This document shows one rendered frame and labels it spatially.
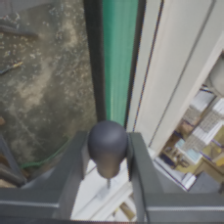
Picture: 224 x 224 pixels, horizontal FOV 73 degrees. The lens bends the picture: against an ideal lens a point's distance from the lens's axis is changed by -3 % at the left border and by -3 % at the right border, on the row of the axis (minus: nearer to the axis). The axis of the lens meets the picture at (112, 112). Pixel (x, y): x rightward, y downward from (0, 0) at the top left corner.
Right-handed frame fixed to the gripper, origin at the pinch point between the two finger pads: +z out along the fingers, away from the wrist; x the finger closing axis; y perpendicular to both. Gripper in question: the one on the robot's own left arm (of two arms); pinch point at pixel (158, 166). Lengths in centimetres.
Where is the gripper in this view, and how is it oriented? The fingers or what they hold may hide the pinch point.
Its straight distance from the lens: 44.3
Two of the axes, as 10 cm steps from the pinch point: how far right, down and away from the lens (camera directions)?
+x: 7.4, -5.3, 4.1
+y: -0.1, 6.1, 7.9
